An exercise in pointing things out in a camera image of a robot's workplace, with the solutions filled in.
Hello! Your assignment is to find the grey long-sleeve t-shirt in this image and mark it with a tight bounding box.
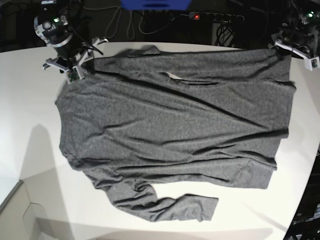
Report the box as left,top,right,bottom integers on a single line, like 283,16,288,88
55,46,296,222

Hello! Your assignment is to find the grey side table panel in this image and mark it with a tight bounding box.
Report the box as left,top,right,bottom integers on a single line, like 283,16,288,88
0,181,44,240

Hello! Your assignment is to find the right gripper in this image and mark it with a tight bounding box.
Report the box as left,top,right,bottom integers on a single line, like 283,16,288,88
42,37,109,84

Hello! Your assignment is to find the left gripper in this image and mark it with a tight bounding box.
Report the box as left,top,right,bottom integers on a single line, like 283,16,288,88
268,28,320,71

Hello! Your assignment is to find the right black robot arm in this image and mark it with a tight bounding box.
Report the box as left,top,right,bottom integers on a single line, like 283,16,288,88
33,0,108,84

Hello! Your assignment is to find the blue plastic box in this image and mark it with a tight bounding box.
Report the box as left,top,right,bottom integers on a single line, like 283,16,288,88
120,0,192,11

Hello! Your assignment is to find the black power strip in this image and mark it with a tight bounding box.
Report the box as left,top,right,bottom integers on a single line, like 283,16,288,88
188,12,245,24

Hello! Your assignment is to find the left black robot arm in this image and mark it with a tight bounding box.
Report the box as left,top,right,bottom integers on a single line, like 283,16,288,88
268,0,320,71

